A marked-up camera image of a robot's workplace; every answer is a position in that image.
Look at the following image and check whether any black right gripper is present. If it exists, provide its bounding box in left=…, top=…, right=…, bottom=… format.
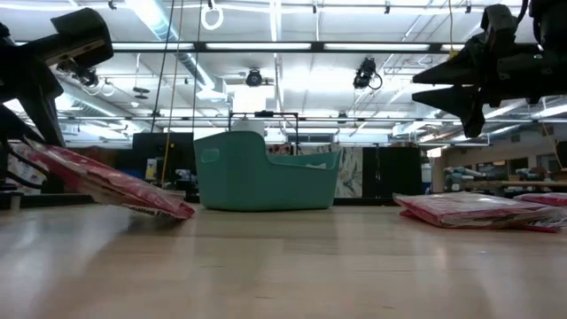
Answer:
left=411, top=4, right=567, bottom=138

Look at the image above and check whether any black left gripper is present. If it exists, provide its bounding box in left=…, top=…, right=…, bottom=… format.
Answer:
left=0, top=7, right=114, bottom=147

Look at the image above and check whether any red popcorn bag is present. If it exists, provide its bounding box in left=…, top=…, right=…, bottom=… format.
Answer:
left=400, top=210, right=567, bottom=235
left=392, top=191, right=564, bottom=230
left=21, top=136, right=196, bottom=222
left=513, top=192, right=567, bottom=208

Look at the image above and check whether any teal plastic basket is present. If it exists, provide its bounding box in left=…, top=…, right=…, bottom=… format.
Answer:
left=193, top=130, right=342, bottom=212

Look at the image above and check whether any black cabinet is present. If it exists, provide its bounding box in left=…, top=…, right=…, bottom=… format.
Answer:
left=361, top=145, right=423, bottom=199

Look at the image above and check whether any wooden workbench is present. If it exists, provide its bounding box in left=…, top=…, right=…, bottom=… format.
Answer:
left=442, top=166, right=567, bottom=196

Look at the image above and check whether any marble pattern panel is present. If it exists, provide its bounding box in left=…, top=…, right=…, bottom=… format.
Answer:
left=300, top=144, right=364, bottom=199

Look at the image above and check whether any white paper roll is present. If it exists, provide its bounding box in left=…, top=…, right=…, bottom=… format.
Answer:
left=232, top=118, right=266, bottom=138

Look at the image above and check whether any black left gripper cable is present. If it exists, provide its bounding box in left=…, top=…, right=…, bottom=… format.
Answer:
left=0, top=144, right=50, bottom=190

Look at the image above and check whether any black ceiling camera with cable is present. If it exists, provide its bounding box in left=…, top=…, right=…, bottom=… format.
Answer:
left=353, top=57, right=383, bottom=91

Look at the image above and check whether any black hanging cable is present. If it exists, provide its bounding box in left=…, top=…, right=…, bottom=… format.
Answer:
left=150, top=0, right=176, bottom=134

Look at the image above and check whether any yellow hanging cable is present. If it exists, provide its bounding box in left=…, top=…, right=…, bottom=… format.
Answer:
left=159, top=0, right=185, bottom=187

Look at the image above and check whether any silver ventilation duct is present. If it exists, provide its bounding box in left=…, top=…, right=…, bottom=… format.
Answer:
left=123, top=0, right=229, bottom=101

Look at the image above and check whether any round black ceiling camera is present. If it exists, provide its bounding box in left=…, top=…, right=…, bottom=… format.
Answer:
left=245, top=68, right=265, bottom=89

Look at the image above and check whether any white hanging ring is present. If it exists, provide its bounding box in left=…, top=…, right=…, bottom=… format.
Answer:
left=200, top=0, right=224, bottom=31

